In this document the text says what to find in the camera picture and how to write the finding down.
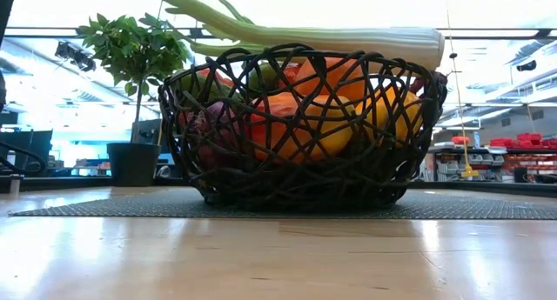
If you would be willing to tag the green leafy plant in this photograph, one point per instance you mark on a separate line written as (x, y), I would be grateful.
(130, 52)

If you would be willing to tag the lime green apple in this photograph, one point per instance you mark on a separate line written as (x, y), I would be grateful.
(261, 76)

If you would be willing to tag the black ceiling fixture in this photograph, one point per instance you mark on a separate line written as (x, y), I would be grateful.
(526, 66)
(76, 56)

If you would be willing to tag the black plant pot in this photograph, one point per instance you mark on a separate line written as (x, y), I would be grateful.
(132, 165)

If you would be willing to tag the red yellow mango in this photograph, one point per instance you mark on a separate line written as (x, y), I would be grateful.
(322, 130)

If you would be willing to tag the yellow lemon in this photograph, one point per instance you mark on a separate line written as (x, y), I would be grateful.
(391, 113)

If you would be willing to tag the red orange tomato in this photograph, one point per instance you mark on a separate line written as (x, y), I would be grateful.
(217, 79)

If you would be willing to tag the green cucumber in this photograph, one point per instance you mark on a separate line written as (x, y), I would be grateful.
(191, 87)

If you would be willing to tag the black aluminium table frame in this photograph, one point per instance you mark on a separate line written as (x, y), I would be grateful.
(500, 188)

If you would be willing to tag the red orange carrot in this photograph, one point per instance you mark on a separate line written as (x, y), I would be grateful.
(289, 72)

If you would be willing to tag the shelving with red bins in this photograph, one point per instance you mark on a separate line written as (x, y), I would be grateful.
(522, 156)

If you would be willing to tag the grey woven placemat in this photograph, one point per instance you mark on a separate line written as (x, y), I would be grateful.
(130, 206)

